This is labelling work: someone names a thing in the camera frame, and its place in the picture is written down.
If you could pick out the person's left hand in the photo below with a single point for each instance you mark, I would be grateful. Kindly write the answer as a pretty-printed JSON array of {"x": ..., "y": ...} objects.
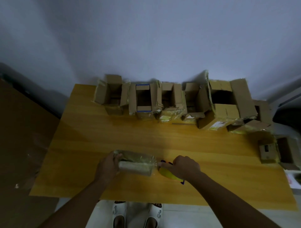
[{"x": 107, "y": 169}]

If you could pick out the person's right hand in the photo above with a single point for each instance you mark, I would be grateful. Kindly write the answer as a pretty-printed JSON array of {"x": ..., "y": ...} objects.
[{"x": 185, "y": 169}]

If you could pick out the orange dispenser with yellow tape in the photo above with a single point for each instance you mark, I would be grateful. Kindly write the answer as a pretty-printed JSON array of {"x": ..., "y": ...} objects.
[{"x": 168, "y": 174}]

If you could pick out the taped cardboard box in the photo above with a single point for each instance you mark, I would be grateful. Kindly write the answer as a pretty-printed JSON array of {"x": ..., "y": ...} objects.
[{"x": 136, "y": 165}]

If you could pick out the row of cardboard boxes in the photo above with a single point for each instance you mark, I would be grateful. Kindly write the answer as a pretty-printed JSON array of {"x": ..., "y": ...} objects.
[{"x": 225, "y": 110}]

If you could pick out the person's left forearm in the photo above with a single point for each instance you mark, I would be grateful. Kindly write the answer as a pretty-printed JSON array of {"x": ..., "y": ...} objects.
[{"x": 75, "y": 206}]

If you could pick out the person's right forearm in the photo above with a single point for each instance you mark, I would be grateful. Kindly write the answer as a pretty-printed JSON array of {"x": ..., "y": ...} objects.
[{"x": 223, "y": 202}]

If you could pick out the person's right foot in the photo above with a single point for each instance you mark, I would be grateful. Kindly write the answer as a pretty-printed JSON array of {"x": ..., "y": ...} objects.
[{"x": 151, "y": 223}]

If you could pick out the large brown cardboard sheet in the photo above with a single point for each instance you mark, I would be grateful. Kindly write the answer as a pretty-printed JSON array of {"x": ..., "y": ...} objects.
[{"x": 21, "y": 152}]

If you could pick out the yellow wooden table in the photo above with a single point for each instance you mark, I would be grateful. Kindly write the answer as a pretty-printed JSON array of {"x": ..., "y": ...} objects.
[{"x": 223, "y": 164}]

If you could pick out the pink printed white paper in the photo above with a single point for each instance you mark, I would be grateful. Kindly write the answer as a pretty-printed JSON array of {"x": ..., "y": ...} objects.
[{"x": 291, "y": 179}]

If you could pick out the black bag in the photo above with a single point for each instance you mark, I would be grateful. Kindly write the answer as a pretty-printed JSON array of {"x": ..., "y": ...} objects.
[{"x": 287, "y": 115}]

